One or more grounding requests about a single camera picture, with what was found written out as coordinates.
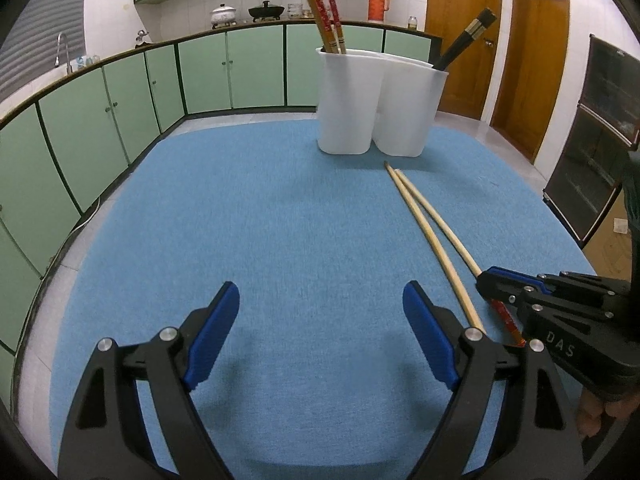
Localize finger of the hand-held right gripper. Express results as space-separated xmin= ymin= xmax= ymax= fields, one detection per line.
xmin=482 ymin=267 xmax=632 ymax=313
xmin=475 ymin=275 xmax=608 ymax=321

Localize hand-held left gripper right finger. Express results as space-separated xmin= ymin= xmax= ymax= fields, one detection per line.
xmin=402 ymin=280 xmax=586 ymax=480

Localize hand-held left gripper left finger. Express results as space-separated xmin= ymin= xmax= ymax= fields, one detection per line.
xmin=57 ymin=281 xmax=241 ymax=480

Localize red banded bamboo chopstick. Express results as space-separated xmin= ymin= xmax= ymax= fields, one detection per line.
xmin=395 ymin=170 xmax=526 ymax=348

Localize plain bamboo chopstick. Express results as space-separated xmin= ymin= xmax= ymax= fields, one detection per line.
xmin=384 ymin=161 xmax=486 ymax=333

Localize white two-compartment utensil holder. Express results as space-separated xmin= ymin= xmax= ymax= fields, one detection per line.
xmin=315 ymin=47 xmax=449 ymax=157

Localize black chopstick with metal band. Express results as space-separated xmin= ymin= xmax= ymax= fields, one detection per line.
xmin=431 ymin=7 xmax=490 ymax=71
xmin=439 ymin=10 xmax=498 ymax=71

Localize red floral bamboo chopstick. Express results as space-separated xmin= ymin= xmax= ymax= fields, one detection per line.
xmin=318 ymin=0 xmax=347 ymax=55

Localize orange-red printed bamboo chopstick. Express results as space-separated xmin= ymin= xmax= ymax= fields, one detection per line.
xmin=294 ymin=0 xmax=335 ymax=55

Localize person's right hand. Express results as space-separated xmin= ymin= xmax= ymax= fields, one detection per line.
xmin=576 ymin=387 xmax=633 ymax=443

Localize cardboard box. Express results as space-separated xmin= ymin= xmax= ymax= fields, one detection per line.
xmin=582 ymin=195 xmax=640 ymax=281

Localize blue table cloth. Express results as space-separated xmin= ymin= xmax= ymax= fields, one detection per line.
xmin=47 ymin=119 xmax=598 ymax=480

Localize black glass-door cabinet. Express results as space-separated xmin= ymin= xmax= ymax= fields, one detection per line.
xmin=542 ymin=34 xmax=640 ymax=248

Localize brown wooden door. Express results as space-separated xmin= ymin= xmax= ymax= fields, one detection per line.
xmin=425 ymin=0 xmax=503 ymax=121
xmin=490 ymin=0 xmax=571 ymax=161

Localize green kitchen base cabinets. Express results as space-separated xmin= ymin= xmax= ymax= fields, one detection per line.
xmin=0 ymin=22 xmax=443 ymax=356

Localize silver cooking pot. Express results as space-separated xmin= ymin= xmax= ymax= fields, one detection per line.
xmin=210 ymin=3 xmax=238 ymax=26

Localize metal sink faucet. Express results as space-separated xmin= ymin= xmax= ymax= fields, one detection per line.
xmin=55 ymin=32 xmax=73 ymax=73

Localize black wok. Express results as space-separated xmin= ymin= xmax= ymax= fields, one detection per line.
xmin=248 ymin=0 xmax=286 ymax=22

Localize grey window blind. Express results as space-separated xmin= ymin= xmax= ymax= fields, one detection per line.
xmin=0 ymin=0 xmax=88 ymax=106

